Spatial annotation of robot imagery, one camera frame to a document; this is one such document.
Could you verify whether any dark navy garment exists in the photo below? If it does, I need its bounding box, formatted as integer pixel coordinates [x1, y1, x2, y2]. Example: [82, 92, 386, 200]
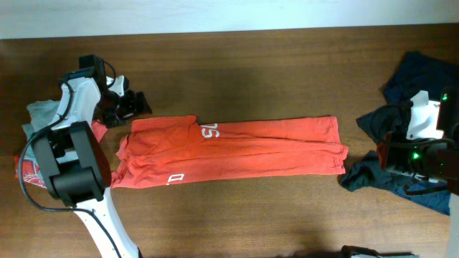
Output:
[339, 52, 458, 216]

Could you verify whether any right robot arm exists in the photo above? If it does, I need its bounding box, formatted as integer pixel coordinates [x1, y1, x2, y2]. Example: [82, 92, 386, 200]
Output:
[339, 87, 458, 257]

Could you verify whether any left black cable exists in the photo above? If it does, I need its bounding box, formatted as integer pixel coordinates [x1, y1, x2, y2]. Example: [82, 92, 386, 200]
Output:
[17, 60, 125, 258]

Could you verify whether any folded grey t-shirt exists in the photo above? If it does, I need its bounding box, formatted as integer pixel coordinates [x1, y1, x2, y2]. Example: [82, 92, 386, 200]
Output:
[22, 100, 60, 139]

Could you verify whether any red soccer t-shirt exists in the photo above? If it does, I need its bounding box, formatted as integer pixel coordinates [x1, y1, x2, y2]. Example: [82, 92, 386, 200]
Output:
[111, 115, 349, 188]

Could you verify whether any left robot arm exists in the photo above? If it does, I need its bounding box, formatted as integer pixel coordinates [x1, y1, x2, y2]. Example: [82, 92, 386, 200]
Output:
[27, 54, 151, 258]

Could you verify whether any folded red printed t-shirt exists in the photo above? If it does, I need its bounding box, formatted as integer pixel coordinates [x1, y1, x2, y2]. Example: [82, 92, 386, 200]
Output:
[22, 120, 108, 188]

